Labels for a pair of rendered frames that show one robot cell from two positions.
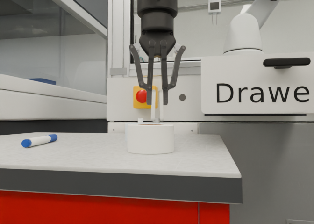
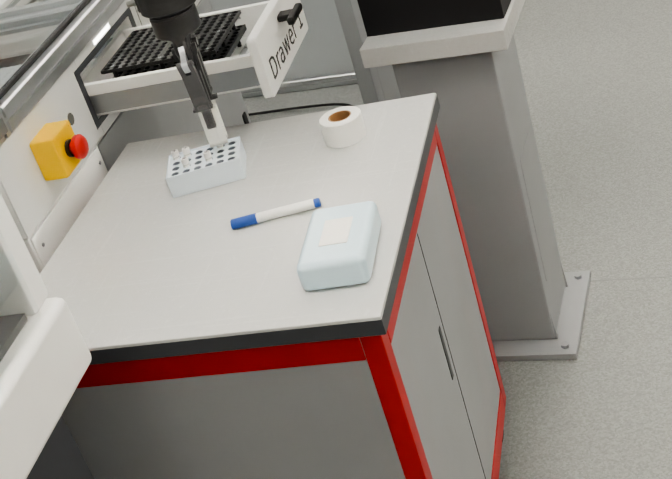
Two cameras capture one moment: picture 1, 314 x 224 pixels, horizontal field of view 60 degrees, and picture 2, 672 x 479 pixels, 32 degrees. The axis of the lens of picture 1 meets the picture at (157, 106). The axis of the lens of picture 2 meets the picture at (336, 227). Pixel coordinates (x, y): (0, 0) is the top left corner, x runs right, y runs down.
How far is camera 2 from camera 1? 1.90 m
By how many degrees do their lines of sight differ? 84
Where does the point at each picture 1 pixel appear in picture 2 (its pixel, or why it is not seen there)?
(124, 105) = (32, 189)
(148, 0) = not seen: outside the picture
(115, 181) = (429, 133)
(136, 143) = (361, 130)
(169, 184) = (433, 117)
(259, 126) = not seen: hidden behind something
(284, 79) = (283, 28)
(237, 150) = not seen: hidden behind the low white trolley
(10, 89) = not seen: outside the picture
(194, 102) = (82, 117)
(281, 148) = (155, 117)
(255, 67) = (273, 28)
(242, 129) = (126, 120)
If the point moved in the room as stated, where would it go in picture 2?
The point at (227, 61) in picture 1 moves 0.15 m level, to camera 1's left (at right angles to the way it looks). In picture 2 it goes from (264, 33) to (259, 68)
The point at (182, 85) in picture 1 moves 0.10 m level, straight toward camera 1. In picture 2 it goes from (62, 98) to (116, 86)
